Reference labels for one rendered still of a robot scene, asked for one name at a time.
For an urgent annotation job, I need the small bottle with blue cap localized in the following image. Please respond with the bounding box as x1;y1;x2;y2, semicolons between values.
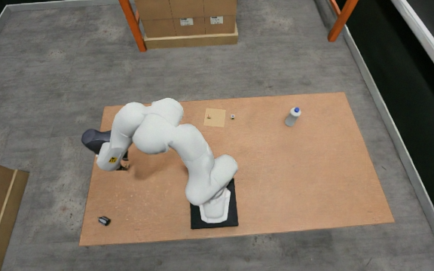
285;108;301;126

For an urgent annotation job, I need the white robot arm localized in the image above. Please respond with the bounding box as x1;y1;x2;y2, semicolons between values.
81;98;238;223

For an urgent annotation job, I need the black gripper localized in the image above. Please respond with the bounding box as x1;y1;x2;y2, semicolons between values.
116;165;127;171

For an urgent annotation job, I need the beige flat mat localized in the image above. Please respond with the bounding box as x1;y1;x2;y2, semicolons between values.
203;108;226;127

